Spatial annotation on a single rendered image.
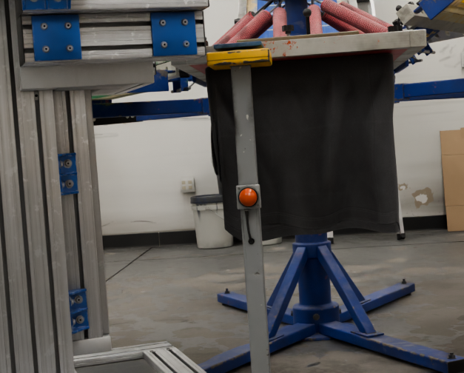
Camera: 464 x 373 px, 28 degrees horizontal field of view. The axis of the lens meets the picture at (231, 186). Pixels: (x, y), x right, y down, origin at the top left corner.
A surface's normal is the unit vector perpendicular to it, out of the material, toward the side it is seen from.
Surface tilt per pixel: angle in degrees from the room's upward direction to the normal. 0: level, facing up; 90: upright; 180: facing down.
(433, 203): 90
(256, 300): 90
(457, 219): 75
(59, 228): 90
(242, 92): 90
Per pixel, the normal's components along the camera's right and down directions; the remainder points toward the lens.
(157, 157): -0.08, 0.06
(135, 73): 0.30, 0.03
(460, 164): -0.09, -0.15
